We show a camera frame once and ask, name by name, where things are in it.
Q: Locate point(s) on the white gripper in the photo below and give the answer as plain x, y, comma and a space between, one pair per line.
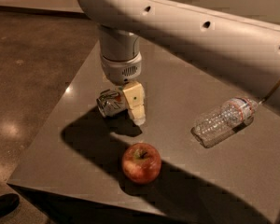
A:
119, 70

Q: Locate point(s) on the white green 7up can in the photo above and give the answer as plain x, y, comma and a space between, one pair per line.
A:
110, 103

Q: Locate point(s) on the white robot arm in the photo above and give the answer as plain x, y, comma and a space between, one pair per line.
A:
241, 51

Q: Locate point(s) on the red apple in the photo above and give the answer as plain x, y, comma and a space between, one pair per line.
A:
141, 163

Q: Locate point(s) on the clear plastic water bottle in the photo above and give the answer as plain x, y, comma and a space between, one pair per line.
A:
224, 121

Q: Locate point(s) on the black shoe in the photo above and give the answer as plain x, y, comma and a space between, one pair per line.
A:
8, 203

